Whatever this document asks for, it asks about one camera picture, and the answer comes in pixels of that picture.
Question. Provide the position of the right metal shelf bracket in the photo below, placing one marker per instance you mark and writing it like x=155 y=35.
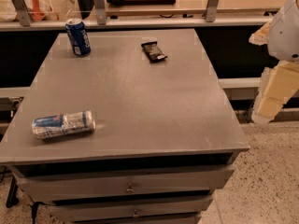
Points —
x=211 y=10

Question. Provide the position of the silver blue redbull can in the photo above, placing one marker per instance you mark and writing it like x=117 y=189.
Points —
x=63 y=124

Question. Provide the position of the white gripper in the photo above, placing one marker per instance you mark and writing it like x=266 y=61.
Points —
x=285 y=34

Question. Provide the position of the metal shelf bracket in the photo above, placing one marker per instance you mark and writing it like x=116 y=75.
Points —
x=22 y=12
x=100 y=11
x=211 y=10

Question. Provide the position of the grey drawer cabinet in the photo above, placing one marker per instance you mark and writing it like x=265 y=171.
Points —
x=149 y=116

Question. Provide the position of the left metal shelf bracket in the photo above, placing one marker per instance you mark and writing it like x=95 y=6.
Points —
x=22 y=12

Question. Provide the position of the top grey drawer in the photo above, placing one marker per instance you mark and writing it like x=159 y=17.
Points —
x=96 y=185

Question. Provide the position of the grey drawer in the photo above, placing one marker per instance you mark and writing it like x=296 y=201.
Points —
x=132 y=209
x=96 y=185

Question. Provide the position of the black snack bar wrapper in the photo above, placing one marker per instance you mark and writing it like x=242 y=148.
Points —
x=153 y=52

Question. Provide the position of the black stand leg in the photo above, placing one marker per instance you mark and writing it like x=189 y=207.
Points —
x=12 y=194

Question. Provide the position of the white orange plastic bag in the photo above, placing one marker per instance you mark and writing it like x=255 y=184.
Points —
x=38 y=9

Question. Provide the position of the blue pepsi can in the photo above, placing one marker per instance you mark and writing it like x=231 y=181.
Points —
x=78 y=37

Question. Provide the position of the middle metal shelf bracket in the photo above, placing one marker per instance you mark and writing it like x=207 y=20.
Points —
x=100 y=11

